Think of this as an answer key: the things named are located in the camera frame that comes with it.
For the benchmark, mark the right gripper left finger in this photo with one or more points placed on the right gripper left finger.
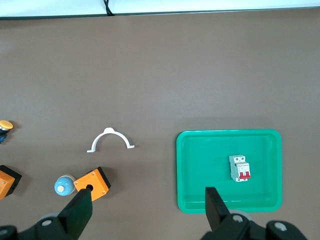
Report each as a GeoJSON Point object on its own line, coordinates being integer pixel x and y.
{"type": "Point", "coordinates": [77, 212]}

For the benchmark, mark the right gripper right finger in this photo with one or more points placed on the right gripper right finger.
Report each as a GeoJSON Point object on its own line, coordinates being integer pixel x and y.
{"type": "Point", "coordinates": [216, 212]}

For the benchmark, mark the white red circuit breaker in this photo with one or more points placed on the white red circuit breaker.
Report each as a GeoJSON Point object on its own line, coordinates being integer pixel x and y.
{"type": "Point", "coordinates": [239, 168]}

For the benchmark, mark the blue dome buzzer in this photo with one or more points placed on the blue dome buzzer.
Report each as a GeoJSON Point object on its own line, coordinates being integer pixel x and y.
{"type": "Point", "coordinates": [63, 185]}

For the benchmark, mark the orange button box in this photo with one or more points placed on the orange button box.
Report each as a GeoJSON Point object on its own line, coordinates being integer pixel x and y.
{"type": "Point", "coordinates": [7, 181]}
{"type": "Point", "coordinates": [96, 178]}

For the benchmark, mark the green plastic tray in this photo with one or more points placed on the green plastic tray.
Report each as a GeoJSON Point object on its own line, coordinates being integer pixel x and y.
{"type": "Point", "coordinates": [200, 162]}

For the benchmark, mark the small white pipe clamp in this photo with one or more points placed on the small white pipe clamp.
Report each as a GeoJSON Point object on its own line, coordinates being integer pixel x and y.
{"type": "Point", "coordinates": [100, 137]}

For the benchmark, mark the yellow push button switch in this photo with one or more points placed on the yellow push button switch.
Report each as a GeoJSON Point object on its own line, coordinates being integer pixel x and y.
{"type": "Point", "coordinates": [5, 124]}

